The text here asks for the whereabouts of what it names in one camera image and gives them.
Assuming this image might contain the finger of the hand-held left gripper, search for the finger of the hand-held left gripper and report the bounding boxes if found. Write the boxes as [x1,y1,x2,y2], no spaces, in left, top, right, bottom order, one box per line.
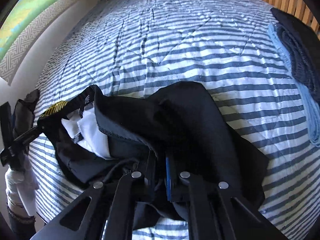
[4,124,47,155]

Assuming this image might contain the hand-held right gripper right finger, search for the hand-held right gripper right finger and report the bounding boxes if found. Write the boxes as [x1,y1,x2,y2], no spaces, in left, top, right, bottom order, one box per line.
[164,156,289,240]

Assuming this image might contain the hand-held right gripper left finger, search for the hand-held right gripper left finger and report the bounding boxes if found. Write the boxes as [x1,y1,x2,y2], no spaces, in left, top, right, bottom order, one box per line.
[30,151,157,240]

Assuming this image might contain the black shorts with yellow print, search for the black shorts with yellow print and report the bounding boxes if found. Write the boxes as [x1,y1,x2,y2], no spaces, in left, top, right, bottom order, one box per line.
[37,81,270,230]

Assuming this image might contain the person's left hand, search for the person's left hand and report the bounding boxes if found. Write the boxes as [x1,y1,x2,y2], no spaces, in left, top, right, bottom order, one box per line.
[5,152,40,217]

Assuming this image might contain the blue white striped bedspread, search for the blue white striped bedspread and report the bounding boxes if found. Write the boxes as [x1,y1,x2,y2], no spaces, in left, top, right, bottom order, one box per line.
[27,0,320,240]

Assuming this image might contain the folded light blue garment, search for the folded light blue garment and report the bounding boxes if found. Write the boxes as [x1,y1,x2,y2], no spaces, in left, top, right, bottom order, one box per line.
[266,23,320,148]

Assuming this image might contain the folded dark navy garment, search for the folded dark navy garment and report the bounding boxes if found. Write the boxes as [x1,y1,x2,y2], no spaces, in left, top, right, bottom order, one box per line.
[270,7,320,102]

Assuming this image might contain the green yellow wall poster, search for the green yellow wall poster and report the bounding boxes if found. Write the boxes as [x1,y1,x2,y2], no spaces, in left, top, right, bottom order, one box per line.
[0,0,95,87]

